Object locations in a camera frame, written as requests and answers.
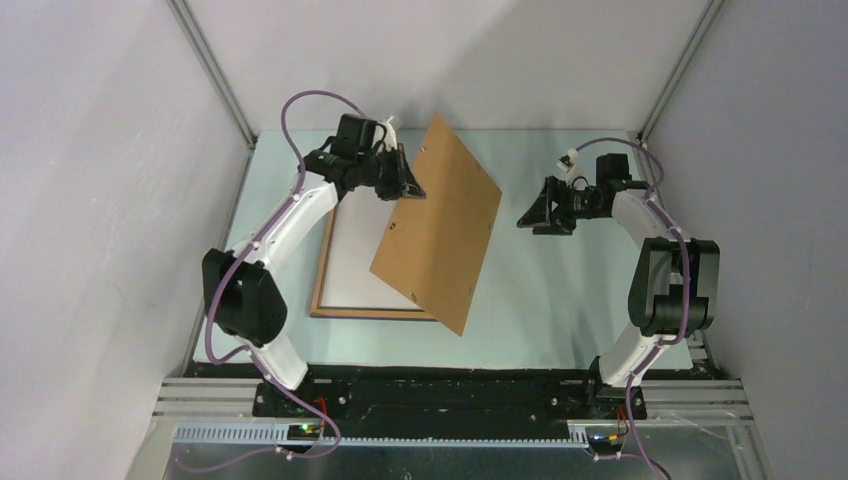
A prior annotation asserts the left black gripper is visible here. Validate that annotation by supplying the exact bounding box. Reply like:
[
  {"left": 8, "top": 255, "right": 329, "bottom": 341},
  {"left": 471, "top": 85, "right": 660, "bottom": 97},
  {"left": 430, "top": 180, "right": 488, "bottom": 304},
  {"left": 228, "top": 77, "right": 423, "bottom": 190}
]
[{"left": 355, "top": 143, "right": 425, "bottom": 202}]

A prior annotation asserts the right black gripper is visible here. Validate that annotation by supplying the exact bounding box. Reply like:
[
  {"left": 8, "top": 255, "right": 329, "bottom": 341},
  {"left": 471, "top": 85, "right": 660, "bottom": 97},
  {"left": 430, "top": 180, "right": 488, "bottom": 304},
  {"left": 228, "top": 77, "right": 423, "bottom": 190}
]
[{"left": 517, "top": 176, "right": 607, "bottom": 236}]

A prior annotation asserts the brown cardboard backing board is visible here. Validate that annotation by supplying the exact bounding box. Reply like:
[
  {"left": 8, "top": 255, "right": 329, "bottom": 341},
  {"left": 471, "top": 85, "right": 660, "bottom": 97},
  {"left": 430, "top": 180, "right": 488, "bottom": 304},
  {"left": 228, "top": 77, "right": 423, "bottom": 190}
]
[{"left": 370, "top": 114, "right": 502, "bottom": 336}]

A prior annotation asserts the wooden picture frame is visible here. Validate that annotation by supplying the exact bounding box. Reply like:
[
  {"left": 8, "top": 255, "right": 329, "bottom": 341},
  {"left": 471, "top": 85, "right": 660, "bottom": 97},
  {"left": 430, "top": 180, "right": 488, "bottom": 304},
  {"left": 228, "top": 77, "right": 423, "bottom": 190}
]
[{"left": 309, "top": 210, "right": 435, "bottom": 322}]

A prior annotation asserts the beach photo print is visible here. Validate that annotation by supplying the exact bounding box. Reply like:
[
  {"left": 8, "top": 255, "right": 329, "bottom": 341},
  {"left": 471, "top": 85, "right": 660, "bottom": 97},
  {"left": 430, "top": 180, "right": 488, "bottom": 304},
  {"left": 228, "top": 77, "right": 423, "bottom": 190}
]
[{"left": 322, "top": 202, "right": 423, "bottom": 311}]

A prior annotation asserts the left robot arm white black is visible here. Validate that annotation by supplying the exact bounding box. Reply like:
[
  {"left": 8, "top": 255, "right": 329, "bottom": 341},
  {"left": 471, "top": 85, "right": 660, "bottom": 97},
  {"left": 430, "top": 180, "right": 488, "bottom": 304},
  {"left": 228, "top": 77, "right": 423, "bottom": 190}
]
[{"left": 201, "top": 114, "right": 426, "bottom": 417}]

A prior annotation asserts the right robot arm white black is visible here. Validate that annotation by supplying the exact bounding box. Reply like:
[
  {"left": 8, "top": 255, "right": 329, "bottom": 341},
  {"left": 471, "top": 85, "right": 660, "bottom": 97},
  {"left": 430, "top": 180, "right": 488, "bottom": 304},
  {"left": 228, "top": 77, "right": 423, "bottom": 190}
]
[{"left": 516, "top": 149, "right": 720, "bottom": 418}]

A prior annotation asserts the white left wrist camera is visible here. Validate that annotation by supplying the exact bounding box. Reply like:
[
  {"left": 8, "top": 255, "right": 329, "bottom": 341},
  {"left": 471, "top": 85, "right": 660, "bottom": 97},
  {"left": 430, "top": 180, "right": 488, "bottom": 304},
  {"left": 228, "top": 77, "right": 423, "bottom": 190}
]
[{"left": 378, "top": 115, "right": 400, "bottom": 151}]

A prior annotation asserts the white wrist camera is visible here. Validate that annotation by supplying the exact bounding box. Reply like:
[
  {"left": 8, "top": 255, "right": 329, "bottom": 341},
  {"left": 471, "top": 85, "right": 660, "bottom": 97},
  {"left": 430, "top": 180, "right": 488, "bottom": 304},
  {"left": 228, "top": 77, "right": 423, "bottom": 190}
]
[
  {"left": 556, "top": 149, "right": 583, "bottom": 178},
  {"left": 378, "top": 115, "right": 400, "bottom": 151}
]

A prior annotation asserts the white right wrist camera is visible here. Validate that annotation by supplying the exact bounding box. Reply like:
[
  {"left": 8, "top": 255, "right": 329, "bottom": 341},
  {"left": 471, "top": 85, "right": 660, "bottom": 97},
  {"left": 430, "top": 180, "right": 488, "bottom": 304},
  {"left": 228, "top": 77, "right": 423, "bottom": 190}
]
[{"left": 556, "top": 149, "right": 583, "bottom": 178}]

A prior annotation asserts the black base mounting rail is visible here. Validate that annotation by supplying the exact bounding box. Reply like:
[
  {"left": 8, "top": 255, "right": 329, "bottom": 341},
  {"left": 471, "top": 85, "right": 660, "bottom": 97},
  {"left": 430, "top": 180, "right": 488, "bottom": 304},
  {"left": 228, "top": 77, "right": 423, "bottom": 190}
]
[{"left": 294, "top": 377, "right": 627, "bottom": 420}]

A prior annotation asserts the left aluminium corner post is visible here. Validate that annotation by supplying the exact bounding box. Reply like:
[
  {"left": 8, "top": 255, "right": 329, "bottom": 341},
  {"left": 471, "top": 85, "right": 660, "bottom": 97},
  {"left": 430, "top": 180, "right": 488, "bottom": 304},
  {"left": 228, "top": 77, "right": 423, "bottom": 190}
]
[{"left": 166, "top": 0, "right": 257, "bottom": 150}]

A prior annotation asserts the aluminium corner post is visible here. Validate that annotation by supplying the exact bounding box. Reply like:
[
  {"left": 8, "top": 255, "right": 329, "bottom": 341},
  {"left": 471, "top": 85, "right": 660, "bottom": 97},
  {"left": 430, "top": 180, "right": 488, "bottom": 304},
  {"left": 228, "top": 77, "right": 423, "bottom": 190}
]
[
  {"left": 166, "top": 0, "right": 257, "bottom": 150},
  {"left": 637, "top": 0, "right": 726, "bottom": 142}
]

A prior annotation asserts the right aluminium corner post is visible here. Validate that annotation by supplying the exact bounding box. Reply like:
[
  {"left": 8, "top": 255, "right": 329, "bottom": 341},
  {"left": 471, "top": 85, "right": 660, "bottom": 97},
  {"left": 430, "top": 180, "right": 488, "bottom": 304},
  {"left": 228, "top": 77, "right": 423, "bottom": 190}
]
[{"left": 637, "top": 0, "right": 726, "bottom": 142}]

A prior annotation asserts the grey slotted cable duct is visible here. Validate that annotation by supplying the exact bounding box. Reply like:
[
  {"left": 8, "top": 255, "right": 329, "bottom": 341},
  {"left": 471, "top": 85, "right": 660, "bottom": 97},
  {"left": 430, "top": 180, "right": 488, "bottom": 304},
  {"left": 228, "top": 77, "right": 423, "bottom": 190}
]
[{"left": 173, "top": 422, "right": 589, "bottom": 448}]

